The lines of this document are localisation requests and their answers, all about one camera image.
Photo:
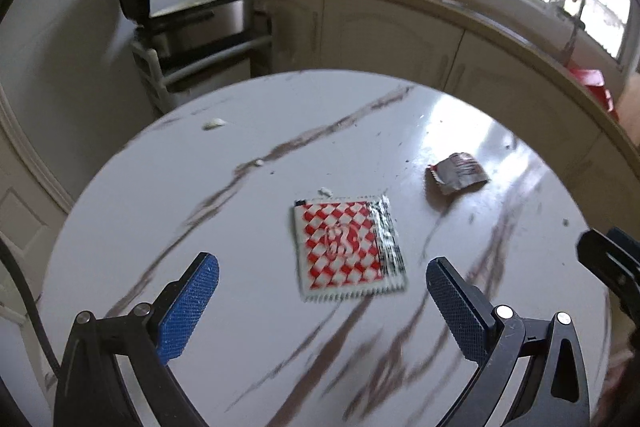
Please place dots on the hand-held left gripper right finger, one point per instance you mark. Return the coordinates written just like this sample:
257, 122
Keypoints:
455, 312

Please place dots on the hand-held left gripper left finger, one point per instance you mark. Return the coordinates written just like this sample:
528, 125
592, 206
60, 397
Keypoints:
187, 312

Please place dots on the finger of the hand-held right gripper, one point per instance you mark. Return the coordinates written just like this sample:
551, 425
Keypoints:
629, 244
607, 264

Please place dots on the red white checkered packet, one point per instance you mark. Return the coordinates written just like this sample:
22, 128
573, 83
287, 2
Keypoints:
340, 247

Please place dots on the small silver red wrapper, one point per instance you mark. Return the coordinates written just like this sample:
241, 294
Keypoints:
457, 172

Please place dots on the wooden cutting board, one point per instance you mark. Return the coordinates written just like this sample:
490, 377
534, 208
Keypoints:
631, 102

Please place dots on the red basin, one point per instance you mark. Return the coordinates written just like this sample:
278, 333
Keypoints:
590, 82

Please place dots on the white door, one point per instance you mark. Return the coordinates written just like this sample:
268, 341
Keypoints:
20, 217

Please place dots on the metal faucet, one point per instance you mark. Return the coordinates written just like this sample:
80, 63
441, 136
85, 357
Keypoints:
572, 37

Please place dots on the grey white storage cart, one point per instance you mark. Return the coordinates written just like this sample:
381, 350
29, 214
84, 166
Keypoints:
200, 67

